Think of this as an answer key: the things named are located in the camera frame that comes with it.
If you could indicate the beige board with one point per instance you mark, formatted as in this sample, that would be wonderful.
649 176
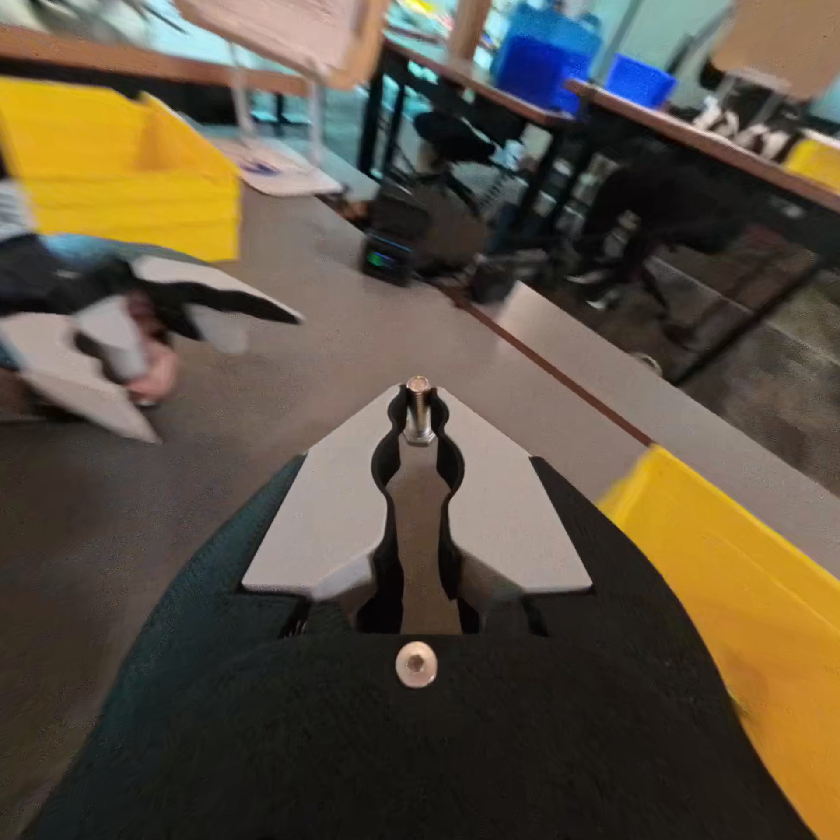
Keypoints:
781 46

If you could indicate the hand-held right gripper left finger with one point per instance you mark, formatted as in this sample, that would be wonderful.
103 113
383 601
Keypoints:
321 525

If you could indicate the large blue plastic bin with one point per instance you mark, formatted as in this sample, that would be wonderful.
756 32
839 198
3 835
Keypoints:
544 59

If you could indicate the steel hex bolt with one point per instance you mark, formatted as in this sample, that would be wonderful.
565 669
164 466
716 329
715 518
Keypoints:
418 413

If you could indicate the small blue plastic bin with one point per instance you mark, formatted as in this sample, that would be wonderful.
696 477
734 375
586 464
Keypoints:
640 82

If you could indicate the person's left hand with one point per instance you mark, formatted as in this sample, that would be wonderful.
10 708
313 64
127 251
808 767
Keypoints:
157 374

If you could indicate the black office chair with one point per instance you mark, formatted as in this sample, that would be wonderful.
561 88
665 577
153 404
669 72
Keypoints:
453 141

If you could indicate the white paper sheet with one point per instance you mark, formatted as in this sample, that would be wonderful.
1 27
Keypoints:
282 170

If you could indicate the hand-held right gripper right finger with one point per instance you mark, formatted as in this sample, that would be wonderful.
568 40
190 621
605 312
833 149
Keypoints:
518 525

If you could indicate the yellow plastic bin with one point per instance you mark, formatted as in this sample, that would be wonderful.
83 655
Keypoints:
814 161
118 177
754 590

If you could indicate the wooden post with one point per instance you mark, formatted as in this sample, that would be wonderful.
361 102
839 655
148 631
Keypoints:
469 26

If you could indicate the small black box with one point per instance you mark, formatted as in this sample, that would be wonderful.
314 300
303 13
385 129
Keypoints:
493 279

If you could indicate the brown wooden table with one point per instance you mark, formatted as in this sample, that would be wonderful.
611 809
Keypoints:
472 79
722 148
131 62

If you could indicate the cardboard board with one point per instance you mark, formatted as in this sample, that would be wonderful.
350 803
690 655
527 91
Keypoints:
289 33

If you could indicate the black device with green display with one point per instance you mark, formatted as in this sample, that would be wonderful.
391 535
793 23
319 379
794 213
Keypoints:
387 256

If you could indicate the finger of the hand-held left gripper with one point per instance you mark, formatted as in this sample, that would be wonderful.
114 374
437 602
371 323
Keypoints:
59 374
197 279

